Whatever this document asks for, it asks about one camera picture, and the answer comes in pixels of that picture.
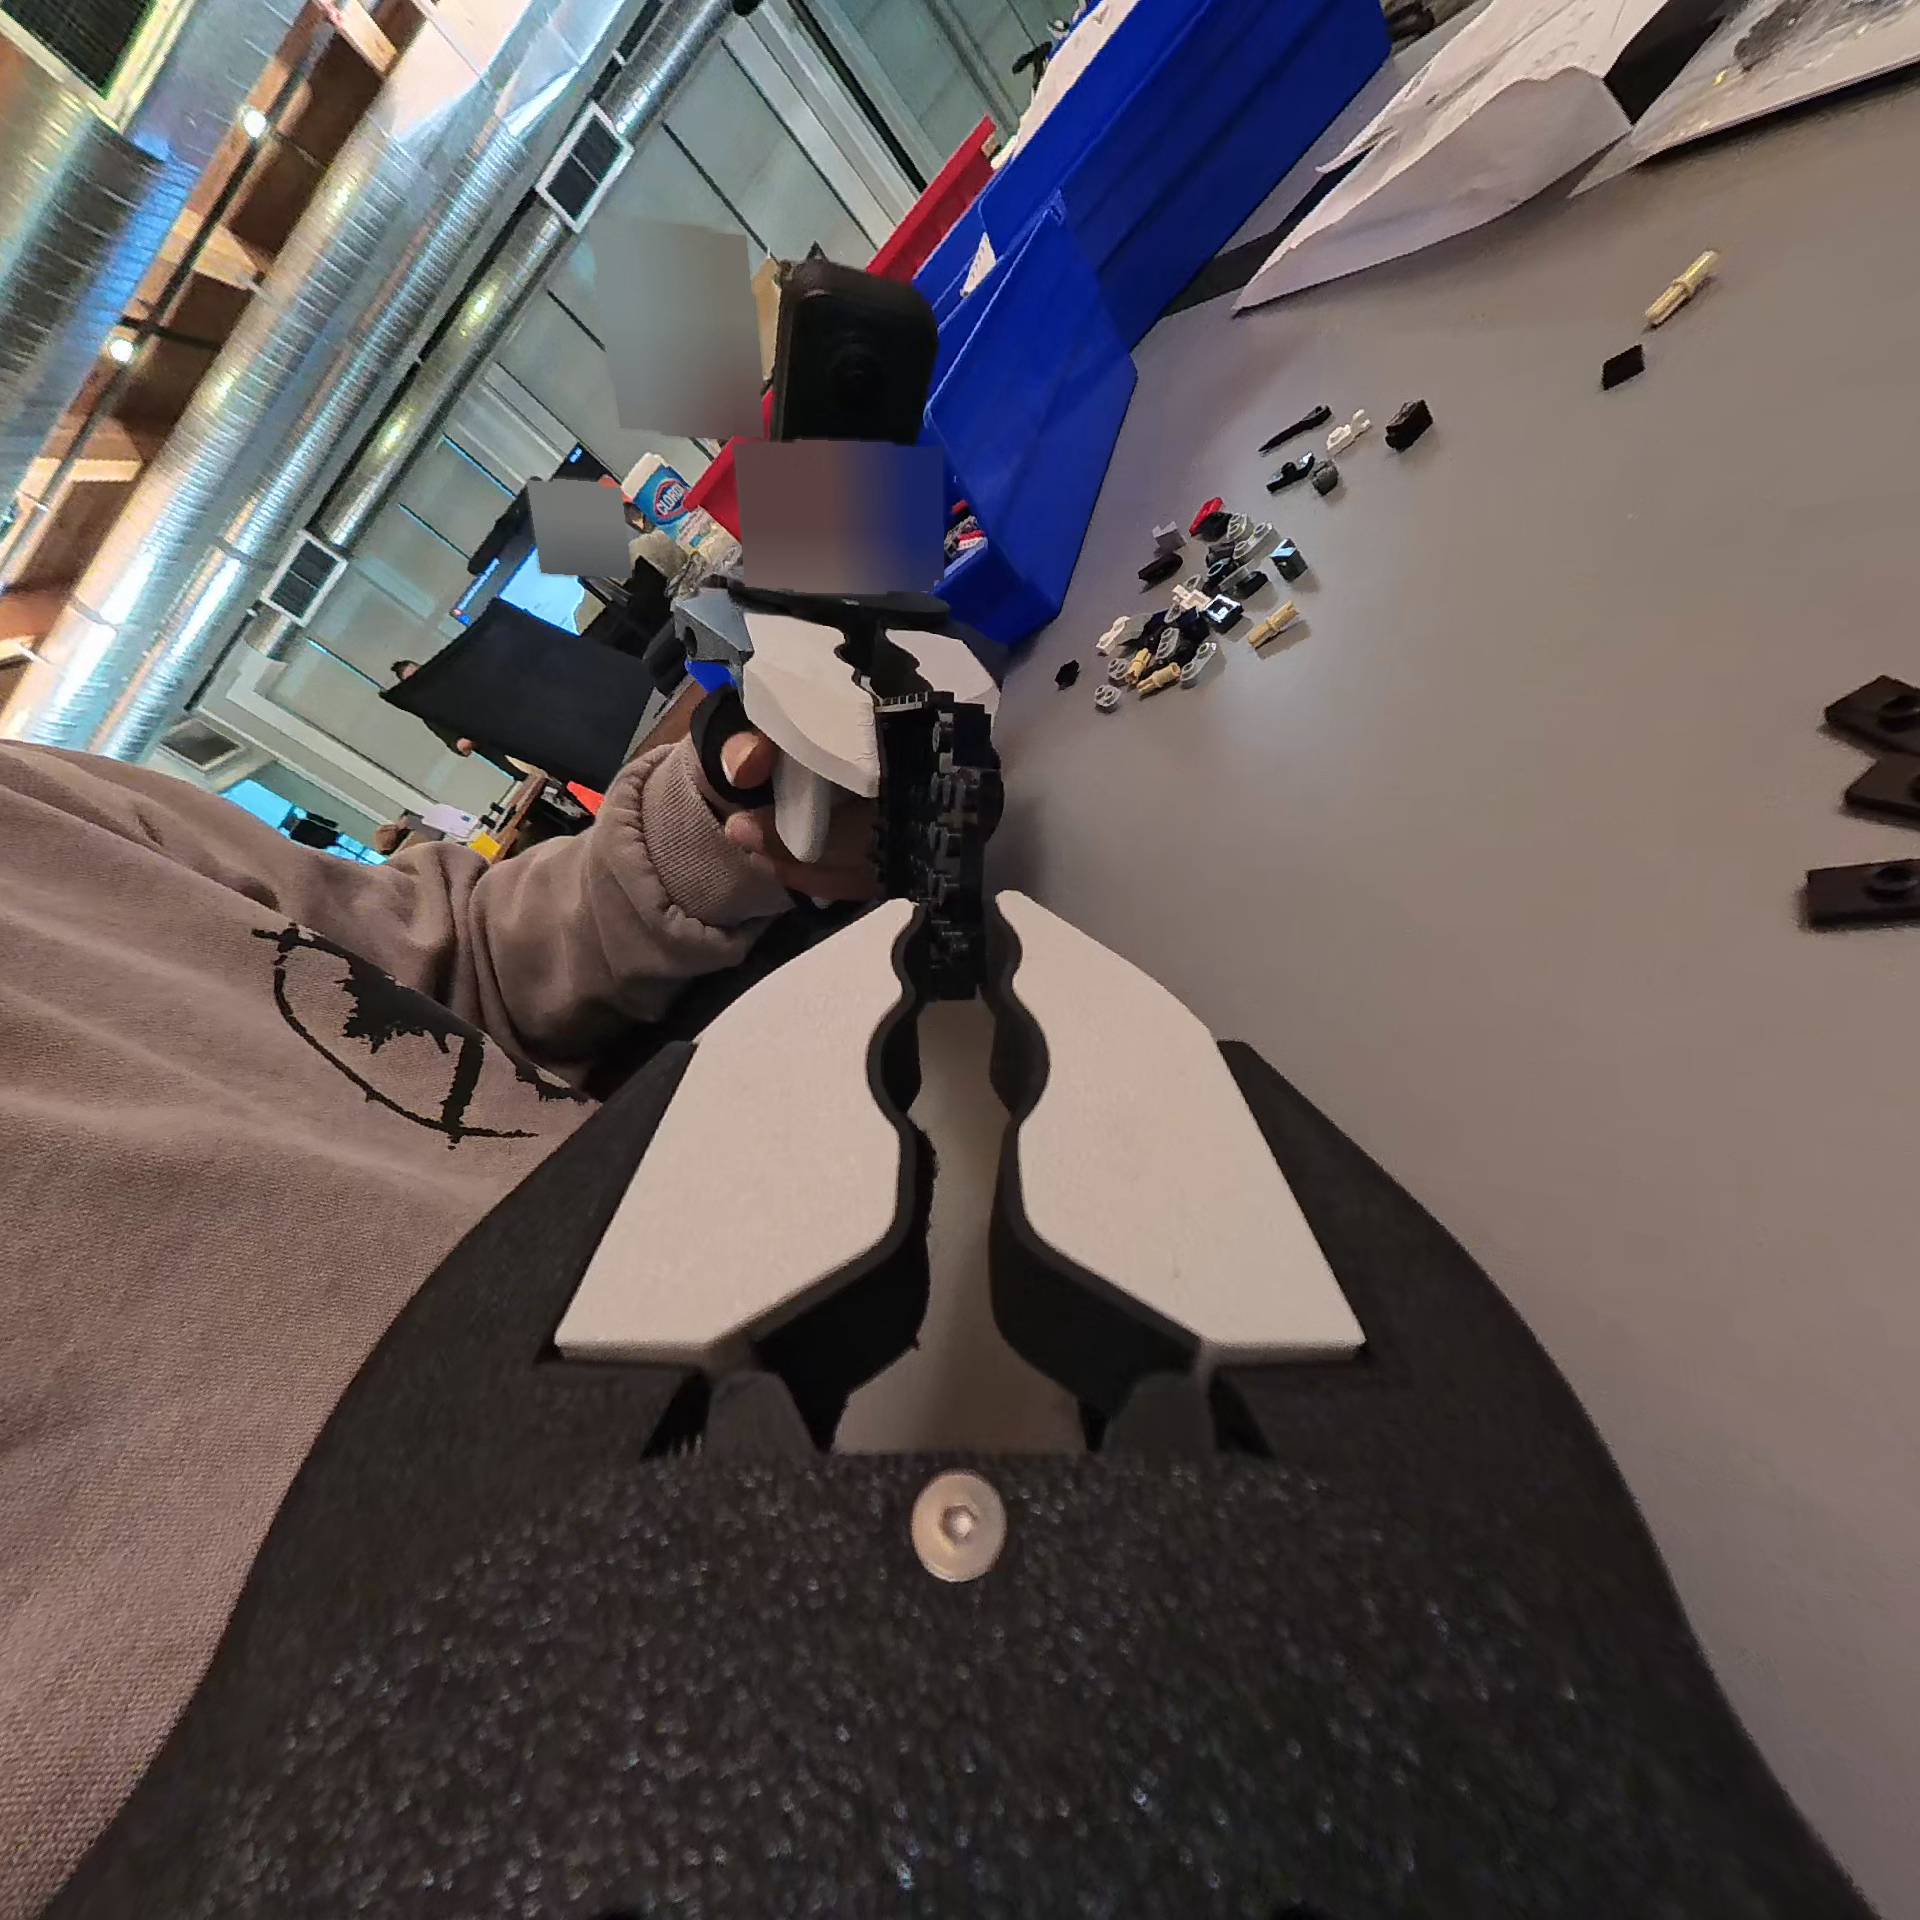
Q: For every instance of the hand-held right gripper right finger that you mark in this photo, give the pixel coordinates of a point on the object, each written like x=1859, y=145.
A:
x=1185, y=1200

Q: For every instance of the white wipes canister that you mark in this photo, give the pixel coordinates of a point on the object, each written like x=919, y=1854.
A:
x=661, y=488

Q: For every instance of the metal air duct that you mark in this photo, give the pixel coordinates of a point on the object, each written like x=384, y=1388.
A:
x=374, y=375

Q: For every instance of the clear bag of black parts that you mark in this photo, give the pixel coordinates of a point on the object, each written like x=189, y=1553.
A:
x=1800, y=90

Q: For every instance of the wide blue plastic bin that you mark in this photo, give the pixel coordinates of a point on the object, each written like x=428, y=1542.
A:
x=1201, y=121

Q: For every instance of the assorted loose bricks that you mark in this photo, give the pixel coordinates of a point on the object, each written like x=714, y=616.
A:
x=964, y=536

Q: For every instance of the white air vent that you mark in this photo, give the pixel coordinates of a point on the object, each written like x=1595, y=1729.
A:
x=582, y=165
x=300, y=578

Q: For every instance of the printed white paper bag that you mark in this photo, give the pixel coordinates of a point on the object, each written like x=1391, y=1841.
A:
x=1470, y=134

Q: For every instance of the tan pin brick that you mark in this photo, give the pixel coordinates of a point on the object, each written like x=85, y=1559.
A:
x=1680, y=284

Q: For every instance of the person's left hand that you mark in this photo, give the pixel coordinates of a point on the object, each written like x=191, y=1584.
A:
x=819, y=879

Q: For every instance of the black office chair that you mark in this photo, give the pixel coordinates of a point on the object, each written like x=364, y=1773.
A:
x=524, y=691

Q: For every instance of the red plastic bin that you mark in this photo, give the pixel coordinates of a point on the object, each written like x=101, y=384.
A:
x=939, y=211

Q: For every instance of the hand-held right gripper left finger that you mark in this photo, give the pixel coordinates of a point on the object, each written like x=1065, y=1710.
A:
x=735, y=1200

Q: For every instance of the small black brick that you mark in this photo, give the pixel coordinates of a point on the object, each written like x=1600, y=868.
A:
x=1623, y=365

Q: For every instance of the black brick chassis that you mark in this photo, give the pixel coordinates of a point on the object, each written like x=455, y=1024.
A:
x=939, y=840

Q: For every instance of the computer monitor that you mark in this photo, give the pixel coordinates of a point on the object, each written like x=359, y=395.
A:
x=519, y=592

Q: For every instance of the pile of small bricks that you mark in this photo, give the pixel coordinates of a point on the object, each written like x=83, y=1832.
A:
x=1201, y=600

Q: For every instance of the beige hoodie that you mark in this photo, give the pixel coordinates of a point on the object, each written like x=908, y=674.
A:
x=151, y=1200

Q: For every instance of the person's left forearm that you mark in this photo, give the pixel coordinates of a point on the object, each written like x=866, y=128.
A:
x=600, y=915

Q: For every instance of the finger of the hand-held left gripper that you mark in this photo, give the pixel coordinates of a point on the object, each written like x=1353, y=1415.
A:
x=945, y=663
x=810, y=705

